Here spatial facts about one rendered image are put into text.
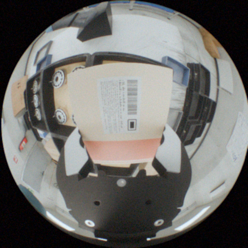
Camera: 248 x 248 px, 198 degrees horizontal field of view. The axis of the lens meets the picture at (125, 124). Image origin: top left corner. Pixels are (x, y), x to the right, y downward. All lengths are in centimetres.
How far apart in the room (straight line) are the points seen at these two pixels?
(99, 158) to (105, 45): 56
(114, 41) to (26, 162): 347
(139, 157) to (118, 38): 60
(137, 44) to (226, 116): 279
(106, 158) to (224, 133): 295
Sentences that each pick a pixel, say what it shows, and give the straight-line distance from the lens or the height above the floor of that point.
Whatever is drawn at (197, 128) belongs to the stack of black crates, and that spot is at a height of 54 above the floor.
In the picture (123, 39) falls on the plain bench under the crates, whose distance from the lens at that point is 58.
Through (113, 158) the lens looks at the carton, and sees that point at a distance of 15.
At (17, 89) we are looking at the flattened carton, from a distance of 316.
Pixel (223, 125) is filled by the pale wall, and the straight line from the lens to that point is 295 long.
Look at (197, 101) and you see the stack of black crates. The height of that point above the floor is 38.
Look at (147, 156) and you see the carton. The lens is 15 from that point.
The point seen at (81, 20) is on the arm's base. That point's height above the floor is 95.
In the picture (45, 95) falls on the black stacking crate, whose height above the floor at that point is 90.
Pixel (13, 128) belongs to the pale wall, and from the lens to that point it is 317.
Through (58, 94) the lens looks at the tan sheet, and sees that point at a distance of 52.
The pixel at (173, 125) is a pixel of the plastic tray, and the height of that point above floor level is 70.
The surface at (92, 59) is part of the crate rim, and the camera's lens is 30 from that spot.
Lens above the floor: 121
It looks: 58 degrees down
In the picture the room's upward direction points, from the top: 175 degrees clockwise
